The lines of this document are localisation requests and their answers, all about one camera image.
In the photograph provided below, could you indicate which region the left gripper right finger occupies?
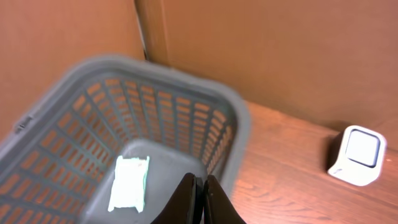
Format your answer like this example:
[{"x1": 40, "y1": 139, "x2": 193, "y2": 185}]
[{"x1": 204, "y1": 175, "x2": 246, "y2": 224}]

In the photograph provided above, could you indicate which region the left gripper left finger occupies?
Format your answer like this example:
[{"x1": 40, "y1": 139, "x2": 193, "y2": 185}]
[{"x1": 151, "y1": 173, "x2": 203, "y2": 224}]

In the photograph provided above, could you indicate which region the teal snack packet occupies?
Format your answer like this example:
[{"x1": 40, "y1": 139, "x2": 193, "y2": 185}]
[{"x1": 108, "y1": 156, "x2": 150, "y2": 213}]

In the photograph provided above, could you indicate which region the white barcode scanner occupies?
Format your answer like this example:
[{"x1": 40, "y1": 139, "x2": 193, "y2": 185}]
[{"x1": 327, "y1": 125, "x2": 387, "y2": 187}]

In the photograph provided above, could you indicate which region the grey plastic mesh basket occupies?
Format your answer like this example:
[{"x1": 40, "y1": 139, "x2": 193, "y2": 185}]
[{"x1": 1, "y1": 55, "x2": 251, "y2": 223}]

